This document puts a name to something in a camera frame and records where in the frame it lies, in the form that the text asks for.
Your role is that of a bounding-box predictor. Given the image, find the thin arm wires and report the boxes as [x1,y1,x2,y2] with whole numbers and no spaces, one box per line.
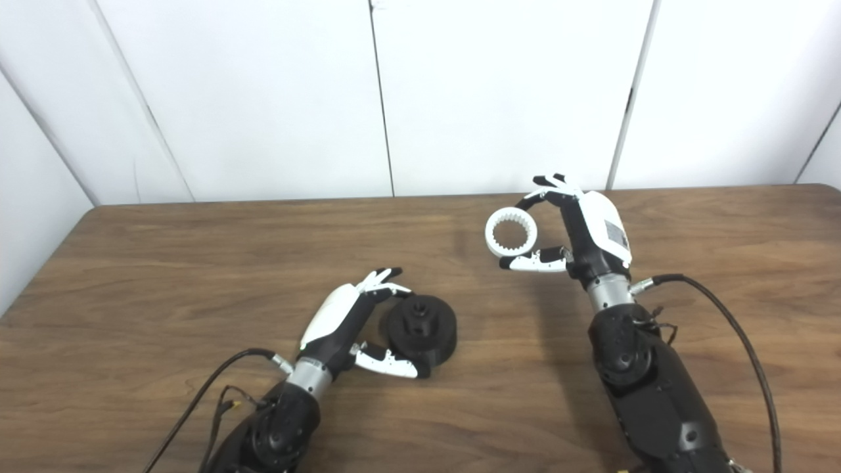
[200,386,271,473]
[633,305,679,347]

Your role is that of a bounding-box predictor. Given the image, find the white toothed plastic ring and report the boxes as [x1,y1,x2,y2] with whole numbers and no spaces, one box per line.
[485,207,539,258]

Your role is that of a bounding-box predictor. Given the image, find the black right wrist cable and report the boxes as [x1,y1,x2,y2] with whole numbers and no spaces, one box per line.
[629,273,783,473]

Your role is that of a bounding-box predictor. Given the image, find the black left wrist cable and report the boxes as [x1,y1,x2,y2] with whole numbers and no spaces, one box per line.
[141,348,295,473]

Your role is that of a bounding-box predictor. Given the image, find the thin right arm wires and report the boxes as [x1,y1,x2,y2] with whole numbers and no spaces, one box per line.
[633,305,679,347]

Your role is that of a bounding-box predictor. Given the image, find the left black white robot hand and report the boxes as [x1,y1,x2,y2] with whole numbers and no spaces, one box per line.
[299,267,432,380]

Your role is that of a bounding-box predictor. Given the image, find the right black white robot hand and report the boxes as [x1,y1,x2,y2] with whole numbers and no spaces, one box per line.
[499,173,633,290]

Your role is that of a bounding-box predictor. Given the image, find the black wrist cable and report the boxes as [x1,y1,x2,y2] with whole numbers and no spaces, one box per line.
[141,348,295,473]
[629,273,783,473]

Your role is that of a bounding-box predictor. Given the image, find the round black plastic part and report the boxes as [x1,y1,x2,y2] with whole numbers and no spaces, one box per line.
[386,295,458,369]

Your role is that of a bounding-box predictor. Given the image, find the thin left arm wires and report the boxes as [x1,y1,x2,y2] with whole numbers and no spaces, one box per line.
[200,386,271,473]

